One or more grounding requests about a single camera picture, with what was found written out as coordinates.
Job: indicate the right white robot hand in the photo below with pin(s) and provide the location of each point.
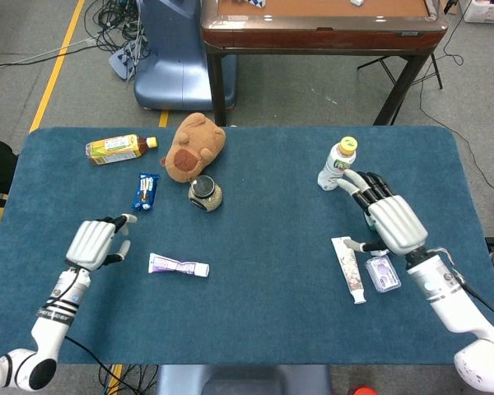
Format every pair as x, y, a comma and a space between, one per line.
397, 224

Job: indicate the amber tea bottle yellow label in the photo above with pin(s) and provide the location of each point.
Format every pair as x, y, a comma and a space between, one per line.
115, 149

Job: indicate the blue grey power strip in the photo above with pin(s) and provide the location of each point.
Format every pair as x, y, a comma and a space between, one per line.
121, 61

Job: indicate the green container yellow lid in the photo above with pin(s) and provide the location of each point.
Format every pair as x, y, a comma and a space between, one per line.
370, 224

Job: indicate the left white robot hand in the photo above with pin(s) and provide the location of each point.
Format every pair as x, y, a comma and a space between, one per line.
90, 244

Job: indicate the red round button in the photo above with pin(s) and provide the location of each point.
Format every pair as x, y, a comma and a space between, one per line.
364, 391

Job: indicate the purple white tube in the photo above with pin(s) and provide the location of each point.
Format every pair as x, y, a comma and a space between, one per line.
177, 265

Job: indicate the white floral toothpaste tube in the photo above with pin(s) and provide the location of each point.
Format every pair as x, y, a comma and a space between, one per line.
350, 271

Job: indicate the brown mahjong table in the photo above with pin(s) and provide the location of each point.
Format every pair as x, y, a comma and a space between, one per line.
313, 37

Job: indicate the clear purple wipes packet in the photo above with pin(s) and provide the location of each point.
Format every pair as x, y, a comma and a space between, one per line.
383, 275

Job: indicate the blue cookie packet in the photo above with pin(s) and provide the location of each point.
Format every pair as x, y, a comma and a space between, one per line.
145, 192

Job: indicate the blue carpet table cover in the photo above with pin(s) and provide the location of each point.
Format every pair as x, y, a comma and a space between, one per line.
251, 230

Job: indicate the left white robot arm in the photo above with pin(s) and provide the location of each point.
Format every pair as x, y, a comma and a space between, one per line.
53, 325

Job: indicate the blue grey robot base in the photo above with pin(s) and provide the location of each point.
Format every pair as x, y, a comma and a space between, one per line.
173, 74

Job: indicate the white drink bottle yellow cap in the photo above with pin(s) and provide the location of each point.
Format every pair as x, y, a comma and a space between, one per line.
333, 164

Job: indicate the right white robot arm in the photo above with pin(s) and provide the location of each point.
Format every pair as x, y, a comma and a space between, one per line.
448, 296

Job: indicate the brown capybara plush toy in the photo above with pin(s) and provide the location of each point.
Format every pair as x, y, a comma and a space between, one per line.
193, 148

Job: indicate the white storage box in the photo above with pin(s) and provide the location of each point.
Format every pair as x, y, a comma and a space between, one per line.
487, 10

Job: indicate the blue white snake cube toy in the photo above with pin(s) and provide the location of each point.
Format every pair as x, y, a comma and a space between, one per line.
257, 3

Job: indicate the grey blue robot torso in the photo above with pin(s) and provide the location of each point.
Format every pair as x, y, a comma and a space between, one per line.
247, 380

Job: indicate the glass jar black lid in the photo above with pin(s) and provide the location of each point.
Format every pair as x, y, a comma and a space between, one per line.
206, 193

